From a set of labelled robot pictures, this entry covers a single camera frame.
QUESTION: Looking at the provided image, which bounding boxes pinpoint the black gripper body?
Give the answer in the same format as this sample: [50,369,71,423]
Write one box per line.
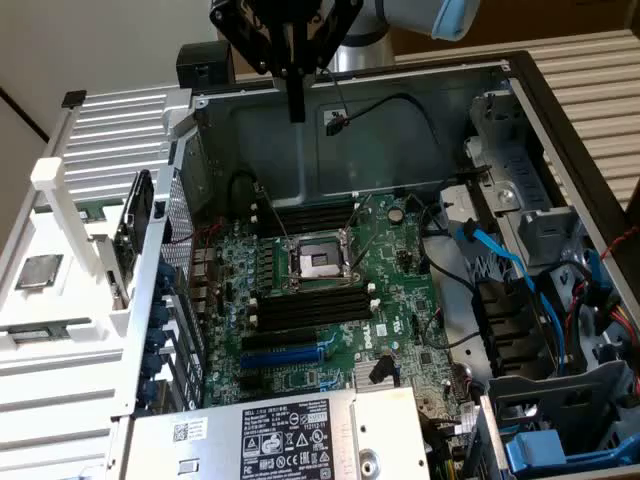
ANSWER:
[239,0,351,24]

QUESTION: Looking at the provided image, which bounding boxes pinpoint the open PC case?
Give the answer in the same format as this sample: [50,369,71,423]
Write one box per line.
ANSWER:
[107,49,640,480]

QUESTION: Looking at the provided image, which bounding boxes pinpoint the printed cardboard box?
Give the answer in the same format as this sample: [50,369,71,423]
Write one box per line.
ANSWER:
[230,29,281,84]

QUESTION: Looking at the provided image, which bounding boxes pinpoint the black box-shaped device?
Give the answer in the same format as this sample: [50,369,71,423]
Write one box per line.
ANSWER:
[175,41,237,92]

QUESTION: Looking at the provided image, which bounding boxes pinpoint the CPU socket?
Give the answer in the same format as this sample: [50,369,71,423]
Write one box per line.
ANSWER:
[287,234,364,294]

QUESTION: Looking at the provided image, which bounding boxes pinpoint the black graphics card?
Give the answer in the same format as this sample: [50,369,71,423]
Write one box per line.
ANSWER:
[102,168,156,310]

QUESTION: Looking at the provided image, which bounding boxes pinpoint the silver metal disk bay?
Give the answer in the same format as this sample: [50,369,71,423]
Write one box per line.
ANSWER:
[462,89,559,221]

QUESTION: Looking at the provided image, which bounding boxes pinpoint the long black expansion slot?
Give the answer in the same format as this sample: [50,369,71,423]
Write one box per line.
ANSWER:
[241,327,319,354]

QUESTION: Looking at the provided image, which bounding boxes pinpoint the green Dell motherboard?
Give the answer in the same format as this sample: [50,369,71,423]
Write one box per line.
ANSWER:
[192,192,481,416]

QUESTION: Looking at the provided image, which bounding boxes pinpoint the plain brown cardboard box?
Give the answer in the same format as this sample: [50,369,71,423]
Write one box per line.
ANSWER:
[387,0,640,57]

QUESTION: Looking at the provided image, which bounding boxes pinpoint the blue expansion slot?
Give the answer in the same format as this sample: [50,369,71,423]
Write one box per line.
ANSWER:
[239,347,324,372]

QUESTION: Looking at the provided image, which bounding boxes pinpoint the small silver heatsink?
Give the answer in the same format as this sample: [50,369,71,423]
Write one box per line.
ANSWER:
[352,357,402,391]

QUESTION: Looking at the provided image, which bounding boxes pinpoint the silver CPU chip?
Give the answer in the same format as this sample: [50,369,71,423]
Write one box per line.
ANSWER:
[14,253,65,291]

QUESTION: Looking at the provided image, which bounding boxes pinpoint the white parts rack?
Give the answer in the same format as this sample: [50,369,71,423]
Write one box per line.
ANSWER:
[0,155,137,354]

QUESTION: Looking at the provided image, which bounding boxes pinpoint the silver power supply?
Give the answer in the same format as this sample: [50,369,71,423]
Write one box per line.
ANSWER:
[115,385,434,480]

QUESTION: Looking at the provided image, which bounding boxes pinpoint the gray plastic disk bay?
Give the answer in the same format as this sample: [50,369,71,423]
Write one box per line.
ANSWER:
[482,358,640,474]

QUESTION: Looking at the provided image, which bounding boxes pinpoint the black wire with plug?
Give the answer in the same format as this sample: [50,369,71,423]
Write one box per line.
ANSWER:
[319,67,490,176]

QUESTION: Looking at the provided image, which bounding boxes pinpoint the black looped wire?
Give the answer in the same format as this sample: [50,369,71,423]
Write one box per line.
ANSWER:
[226,168,262,217]

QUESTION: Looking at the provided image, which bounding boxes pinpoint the red black twisted wire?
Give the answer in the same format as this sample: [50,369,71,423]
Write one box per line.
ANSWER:
[598,219,640,262]
[163,222,225,247]

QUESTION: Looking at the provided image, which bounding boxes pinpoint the thin black wire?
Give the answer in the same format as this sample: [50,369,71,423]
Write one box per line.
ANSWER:
[421,305,485,351]
[421,238,479,297]

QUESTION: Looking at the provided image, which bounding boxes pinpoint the blue SATA wire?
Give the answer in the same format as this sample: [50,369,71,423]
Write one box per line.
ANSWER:
[454,218,576,377]
[583,247,615,314]

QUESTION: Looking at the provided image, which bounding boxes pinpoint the gray plastic bracket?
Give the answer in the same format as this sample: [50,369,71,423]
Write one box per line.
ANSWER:
[515,204,585,269]

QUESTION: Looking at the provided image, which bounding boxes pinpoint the black angled wire plug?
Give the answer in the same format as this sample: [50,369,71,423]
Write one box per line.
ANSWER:
[370,352,397,387]

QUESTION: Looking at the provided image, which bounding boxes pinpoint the red yellow power wires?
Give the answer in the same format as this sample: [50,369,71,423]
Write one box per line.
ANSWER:
[593,294,640,351]

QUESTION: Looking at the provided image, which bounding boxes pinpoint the blue plastic bay handle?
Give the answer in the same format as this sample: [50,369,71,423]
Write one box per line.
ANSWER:
[502,428,640,475]

